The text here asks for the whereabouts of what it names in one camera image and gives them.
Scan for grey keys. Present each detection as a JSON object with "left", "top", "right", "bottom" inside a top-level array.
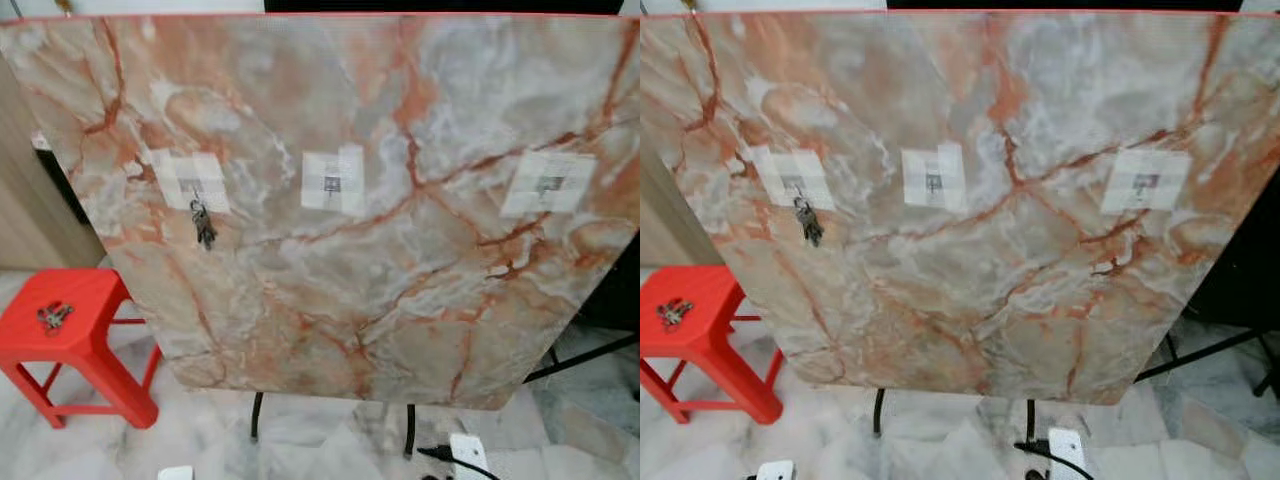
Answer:
[
  {"left": 792, "top": 196, "right": 826, "bottom": 248},
  {"left": 188, "top": 198, "right": 219, "bottom": 252}
]

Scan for red plastic stool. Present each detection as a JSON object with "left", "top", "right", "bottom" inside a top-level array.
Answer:
[
  {"left": 0, "top": 268, "right": 161, "bottom": 431},
  {"left": 640, "top": 265, "right": 786, "bottom": 426}
]

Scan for black metal table brace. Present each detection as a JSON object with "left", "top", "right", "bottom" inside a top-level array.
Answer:
[
  {"left": 1135, "top": 330, "right": 1280, "bottom": 384},
  {"left": 524, "top": 334, "right": 641, "bottom": 386}
]

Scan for marble pattern red edged table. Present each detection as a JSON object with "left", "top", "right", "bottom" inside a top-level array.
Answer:
[
  {"left": 640, "top": 10, "right": 1280, "bottom": 407},
  {"left": 0, "top": 12, "right": 641, "bottom": 411}
]

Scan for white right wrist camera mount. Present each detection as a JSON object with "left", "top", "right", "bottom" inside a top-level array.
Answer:
[
  {"left": 449, "top": 432, "right": 491, "bottom": 480},
  {"left": 1047, "top": 427, "right": 1088, "bottom": 480}
]

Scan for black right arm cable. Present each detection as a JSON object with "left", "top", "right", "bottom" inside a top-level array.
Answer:
[
  {"left": 1013, "top": 438, "right": 1099, "bottom": 480},
  {"left": 416, "top": 445, "right": 503, "bottom": 480}
]

